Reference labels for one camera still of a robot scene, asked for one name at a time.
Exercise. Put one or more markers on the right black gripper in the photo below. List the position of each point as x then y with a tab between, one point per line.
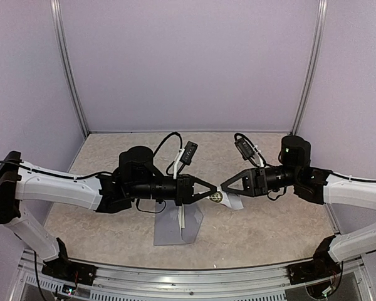
255	182

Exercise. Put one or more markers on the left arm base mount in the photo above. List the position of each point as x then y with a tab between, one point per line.
64	269

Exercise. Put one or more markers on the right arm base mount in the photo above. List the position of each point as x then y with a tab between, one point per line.
321	265

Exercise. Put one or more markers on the green round seal sticker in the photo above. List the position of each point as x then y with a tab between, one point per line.
217	197

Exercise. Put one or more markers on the front aluminium rail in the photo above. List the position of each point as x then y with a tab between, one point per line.
117	282

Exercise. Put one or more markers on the left aluminium frame post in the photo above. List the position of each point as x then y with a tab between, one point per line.
55	6

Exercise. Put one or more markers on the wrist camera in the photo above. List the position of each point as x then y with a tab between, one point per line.
184	158
248	150

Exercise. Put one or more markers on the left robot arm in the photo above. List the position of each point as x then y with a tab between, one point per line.
136	177

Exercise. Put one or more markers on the right aluminium frame post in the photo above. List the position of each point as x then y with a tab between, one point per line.
311	66

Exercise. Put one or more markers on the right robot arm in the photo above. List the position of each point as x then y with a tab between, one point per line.
312	184

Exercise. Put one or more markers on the aluminium frame post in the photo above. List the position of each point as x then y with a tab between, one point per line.
55	6
311	66

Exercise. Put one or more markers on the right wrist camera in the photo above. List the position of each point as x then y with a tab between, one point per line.
248	150

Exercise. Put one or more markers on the beige lined letter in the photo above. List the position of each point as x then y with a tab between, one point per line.
181	217

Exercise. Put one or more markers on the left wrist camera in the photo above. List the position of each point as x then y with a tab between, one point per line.
184	158

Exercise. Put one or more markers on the grey paper envelope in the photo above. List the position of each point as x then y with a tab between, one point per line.
166	225

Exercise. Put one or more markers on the white sticker sheet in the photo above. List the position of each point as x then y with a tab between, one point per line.
231	201

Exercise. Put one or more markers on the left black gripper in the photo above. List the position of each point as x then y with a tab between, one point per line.
185	190

